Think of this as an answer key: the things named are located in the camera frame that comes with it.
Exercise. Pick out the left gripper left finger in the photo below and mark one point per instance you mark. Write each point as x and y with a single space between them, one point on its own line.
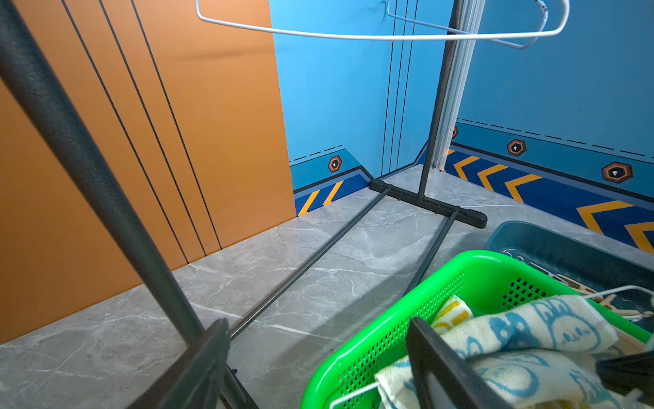
196 378

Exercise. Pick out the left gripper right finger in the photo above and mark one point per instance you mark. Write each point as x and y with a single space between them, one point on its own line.
442 378

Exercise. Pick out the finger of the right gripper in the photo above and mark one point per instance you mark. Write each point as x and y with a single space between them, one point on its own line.
627 374

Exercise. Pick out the orange clothespin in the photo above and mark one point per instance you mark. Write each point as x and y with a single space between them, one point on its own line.
633 315
584 290

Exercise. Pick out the yellow striped towel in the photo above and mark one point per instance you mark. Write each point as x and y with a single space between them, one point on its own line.
454 312

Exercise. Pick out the bunny pattern towel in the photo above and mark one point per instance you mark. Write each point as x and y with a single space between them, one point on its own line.
521 347

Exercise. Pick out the green plastic basket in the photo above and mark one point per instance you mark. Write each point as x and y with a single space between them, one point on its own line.
533 340

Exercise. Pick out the dark teal tray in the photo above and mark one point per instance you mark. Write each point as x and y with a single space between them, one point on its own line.
553 253

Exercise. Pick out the black clothes rack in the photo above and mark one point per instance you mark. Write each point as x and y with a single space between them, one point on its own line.
30 79

